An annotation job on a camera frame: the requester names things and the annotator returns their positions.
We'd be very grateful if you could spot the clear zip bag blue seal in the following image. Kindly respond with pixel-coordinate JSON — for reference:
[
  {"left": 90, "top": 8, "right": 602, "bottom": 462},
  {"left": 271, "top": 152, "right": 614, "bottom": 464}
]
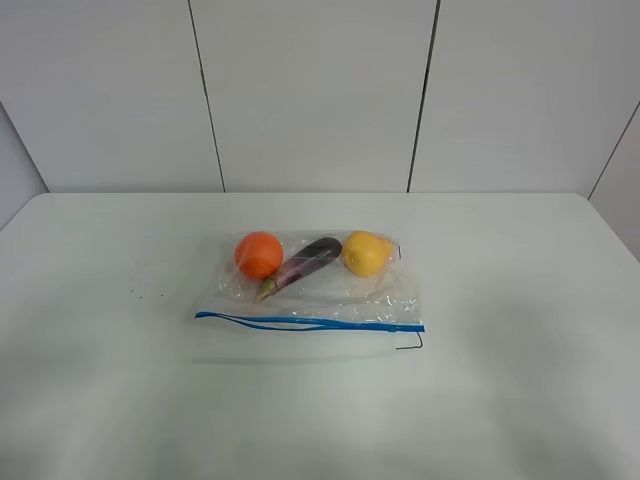
[{"left": 189, "top": 230, "right": 425, "bottom": 365}]

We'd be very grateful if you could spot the orange fruit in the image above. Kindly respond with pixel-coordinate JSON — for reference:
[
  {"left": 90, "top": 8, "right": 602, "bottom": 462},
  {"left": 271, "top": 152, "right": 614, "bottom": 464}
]
[{"left": 234, "top": 232, "right": 284, "bottom": 281}]

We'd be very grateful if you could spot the yellow pear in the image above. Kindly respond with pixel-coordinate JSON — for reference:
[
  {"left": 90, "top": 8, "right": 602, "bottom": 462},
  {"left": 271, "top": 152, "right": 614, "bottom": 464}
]
[{"left": 342, "top": 231, "right": 395, "bottom": 277}]

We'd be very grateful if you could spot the purple eggplant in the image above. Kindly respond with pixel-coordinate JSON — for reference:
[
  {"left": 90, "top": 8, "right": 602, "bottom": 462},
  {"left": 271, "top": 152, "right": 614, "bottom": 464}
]
[{"left": 256, "top": 237, "right": 342, "bottom": 302}]

